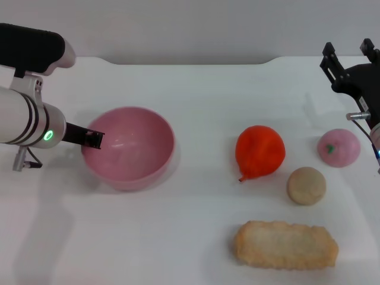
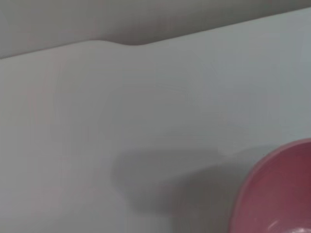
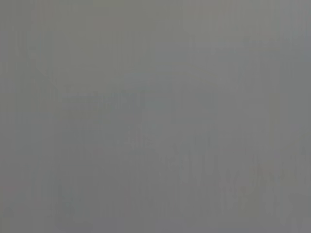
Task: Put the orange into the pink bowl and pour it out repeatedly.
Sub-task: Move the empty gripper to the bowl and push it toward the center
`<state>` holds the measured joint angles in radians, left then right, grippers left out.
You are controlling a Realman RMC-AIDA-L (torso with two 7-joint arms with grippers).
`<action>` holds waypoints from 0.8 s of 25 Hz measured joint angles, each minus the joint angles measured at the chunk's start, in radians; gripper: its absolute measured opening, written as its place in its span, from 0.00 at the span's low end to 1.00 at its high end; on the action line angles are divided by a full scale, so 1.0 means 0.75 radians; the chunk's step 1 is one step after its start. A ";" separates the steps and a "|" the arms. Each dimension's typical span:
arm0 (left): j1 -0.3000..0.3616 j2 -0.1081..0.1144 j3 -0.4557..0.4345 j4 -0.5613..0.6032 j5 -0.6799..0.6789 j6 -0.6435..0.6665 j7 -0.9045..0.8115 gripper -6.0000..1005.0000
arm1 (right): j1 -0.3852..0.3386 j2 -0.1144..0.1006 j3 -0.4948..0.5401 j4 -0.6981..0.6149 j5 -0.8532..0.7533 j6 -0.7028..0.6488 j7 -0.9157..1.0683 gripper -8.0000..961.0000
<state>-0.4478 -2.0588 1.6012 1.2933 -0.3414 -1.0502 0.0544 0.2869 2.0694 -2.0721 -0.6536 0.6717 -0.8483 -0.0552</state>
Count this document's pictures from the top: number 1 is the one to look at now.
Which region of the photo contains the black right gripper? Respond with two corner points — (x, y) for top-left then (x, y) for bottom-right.
(319, 37), (380, 125)

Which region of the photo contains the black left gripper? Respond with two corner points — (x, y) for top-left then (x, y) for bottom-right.
(64, 122), (106, 150)

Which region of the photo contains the pink plastic bowl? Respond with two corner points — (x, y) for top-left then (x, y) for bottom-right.
(80, 106), (176, 191)

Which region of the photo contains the orange toy fruit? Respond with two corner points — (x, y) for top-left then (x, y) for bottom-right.
(235, 125), (286, 182)

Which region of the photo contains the pink toy peach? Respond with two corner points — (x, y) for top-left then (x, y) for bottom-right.
(316, 128), (362, 169)

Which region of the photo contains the beige round toy bun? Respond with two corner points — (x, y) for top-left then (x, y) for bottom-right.
(286, 166), (327, 206)

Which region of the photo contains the golden rectangular toy bread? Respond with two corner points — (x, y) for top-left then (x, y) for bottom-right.
(233, 220), (339, 270)

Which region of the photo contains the right arm connector cable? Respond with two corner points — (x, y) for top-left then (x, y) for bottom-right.
(346, 111), (376, 143)

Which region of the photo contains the arm connector cable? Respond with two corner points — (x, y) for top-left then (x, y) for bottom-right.
(12, 145), (42, 172)
(346, 111), (376, 143)

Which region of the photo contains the left arm connector cable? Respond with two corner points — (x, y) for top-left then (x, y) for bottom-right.
(12, 145), (42, 172)

